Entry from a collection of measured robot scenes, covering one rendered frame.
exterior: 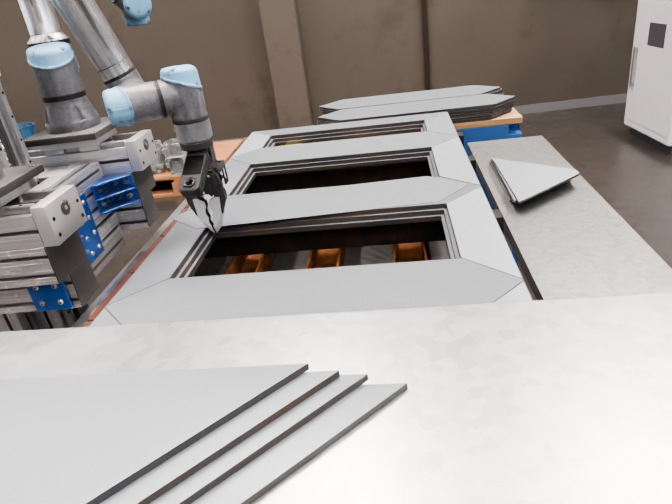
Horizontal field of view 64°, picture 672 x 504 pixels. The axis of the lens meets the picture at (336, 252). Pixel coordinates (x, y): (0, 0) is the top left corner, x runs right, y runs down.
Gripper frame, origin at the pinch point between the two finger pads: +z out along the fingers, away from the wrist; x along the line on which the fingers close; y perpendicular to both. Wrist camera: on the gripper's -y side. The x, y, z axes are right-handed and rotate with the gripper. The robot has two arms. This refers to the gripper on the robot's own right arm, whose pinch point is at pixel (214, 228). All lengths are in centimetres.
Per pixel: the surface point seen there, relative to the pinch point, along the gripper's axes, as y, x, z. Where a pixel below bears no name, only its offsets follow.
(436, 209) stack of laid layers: 5, -51, 2
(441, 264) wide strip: -23, -49, 1
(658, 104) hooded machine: 275, -221, 54
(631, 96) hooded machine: 313, -218, 55
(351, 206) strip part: 8.0, -31.3, 0.7
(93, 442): -84, -21, -21
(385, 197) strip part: 11.8, -39.3, 0.7
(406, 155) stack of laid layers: 49, -46, 2
